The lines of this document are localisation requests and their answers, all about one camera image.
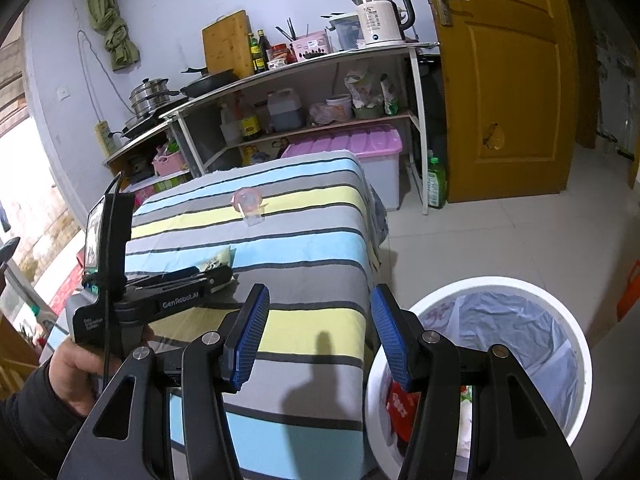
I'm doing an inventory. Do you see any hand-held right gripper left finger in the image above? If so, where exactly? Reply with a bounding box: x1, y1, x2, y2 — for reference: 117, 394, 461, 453
60, 282, 272, 480

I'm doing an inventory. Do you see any black frying pan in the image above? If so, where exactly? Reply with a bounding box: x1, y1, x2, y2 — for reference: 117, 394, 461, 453
179, 66, 241, 99

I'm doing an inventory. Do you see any white plastic bottle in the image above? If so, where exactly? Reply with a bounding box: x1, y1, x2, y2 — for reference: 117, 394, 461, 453
219, 102, 242, 144

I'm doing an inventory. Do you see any grey bin liner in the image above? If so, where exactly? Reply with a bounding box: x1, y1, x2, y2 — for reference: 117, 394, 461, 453
384, 289, 574, 463

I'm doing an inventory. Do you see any green oil bottle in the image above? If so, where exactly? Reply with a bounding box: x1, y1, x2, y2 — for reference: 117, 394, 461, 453
248, 32, 266, 74

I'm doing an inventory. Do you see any green white snack bag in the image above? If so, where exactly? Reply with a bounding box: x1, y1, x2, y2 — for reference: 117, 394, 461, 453
380, 73, 401, 117

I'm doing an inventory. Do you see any pink plastic basket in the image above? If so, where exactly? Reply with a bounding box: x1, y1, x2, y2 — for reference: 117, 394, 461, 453
151, 151, 187, 178

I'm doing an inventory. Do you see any dark liquid jug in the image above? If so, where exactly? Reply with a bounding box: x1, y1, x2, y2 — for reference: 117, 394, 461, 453
266, 88, 306, 132

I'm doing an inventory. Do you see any person's left forearm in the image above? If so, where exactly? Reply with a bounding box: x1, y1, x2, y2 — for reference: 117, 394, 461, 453
0, 360, 98, 480

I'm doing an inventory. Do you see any white electric kettle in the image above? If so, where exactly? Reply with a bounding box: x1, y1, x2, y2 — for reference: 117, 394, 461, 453
353, 0, 418, 47

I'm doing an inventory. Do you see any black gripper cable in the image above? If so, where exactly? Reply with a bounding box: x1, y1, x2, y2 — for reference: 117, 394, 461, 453
102, 174, 126, 378

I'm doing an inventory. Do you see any yellow label sauce bottle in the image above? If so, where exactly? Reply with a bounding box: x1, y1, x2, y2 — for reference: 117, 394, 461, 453
239, 94, 262, 142

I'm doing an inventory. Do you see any brass door handle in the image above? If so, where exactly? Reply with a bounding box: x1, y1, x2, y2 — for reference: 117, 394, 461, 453
430, 0, 472, 27

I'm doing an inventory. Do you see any red snack wrapper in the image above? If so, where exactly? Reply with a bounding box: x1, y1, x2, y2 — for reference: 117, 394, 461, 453
389, 381, 422, 443

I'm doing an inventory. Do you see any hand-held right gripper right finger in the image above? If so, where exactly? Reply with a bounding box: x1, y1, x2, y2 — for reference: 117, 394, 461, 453
370, 282, 584, 480

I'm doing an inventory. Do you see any clear water pitcher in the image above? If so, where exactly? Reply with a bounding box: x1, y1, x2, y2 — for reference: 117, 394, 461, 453
327, 12, 364, 52

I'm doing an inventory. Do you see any black induction stove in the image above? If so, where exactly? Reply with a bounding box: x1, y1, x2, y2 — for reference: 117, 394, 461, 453
119, 109, 168, 140

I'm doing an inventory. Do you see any clear plastic bag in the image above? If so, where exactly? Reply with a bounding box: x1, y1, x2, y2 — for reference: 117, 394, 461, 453
306, 102, 332, 127

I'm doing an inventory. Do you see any yellow power strip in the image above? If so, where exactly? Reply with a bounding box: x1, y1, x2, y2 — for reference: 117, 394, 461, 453
94, 120, 114, 158

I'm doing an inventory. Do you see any steel pot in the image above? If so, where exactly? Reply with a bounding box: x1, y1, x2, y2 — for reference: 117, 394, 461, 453
129, 77, 174, 117

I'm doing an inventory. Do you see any green plastic bottle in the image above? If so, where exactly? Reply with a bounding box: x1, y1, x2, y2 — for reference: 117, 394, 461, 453
425, 149, 448, 210

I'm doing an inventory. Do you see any pink lid storage box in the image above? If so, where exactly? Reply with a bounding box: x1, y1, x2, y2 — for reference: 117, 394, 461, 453
279, 124, 404, 212

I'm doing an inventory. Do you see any printed snack bag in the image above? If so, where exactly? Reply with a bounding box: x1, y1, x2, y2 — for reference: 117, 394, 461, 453
344, 66, 384, 119

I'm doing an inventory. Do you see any striped bedsheet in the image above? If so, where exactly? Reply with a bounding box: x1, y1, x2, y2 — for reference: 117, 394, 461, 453
121, 150, 392, 473

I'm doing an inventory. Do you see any white shelf unit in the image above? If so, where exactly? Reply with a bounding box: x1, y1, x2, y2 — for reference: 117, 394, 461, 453
159, 39, 442, 217

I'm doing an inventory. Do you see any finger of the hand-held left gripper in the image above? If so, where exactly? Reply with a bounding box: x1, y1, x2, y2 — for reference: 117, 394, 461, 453
125, 266, 235, 296

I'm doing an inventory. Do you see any white trash bin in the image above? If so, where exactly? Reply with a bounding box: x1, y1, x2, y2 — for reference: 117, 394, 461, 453
364, 276, 594, 480

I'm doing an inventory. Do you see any yellow wooden door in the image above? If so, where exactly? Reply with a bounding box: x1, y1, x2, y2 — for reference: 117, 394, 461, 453
416, 0, 582, 205

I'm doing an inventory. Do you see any white plastic wrapper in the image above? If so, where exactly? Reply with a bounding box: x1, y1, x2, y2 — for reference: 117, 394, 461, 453
199, 246, 234, 274

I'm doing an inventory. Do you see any green hanging cloth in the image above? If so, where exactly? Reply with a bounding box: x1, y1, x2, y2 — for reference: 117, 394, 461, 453
84, 0, 142, 72

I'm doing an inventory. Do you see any wooden cutting board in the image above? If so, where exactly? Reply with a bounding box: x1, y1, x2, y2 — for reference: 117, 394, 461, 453
201, 8, 256, 79

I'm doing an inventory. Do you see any orange plastic object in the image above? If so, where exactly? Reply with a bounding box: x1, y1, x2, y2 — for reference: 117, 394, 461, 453
616, 265, 640, 322

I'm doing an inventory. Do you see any bundle of chopsticks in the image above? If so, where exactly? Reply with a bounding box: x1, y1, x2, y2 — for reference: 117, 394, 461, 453
273, 16, 312, 42

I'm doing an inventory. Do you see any person's left hand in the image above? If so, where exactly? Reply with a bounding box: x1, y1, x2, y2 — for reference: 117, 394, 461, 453
47, 326, 157, 419

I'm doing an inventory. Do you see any pink utensil box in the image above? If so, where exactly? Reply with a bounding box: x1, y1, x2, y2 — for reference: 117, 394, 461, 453
290, 31, 334, 63

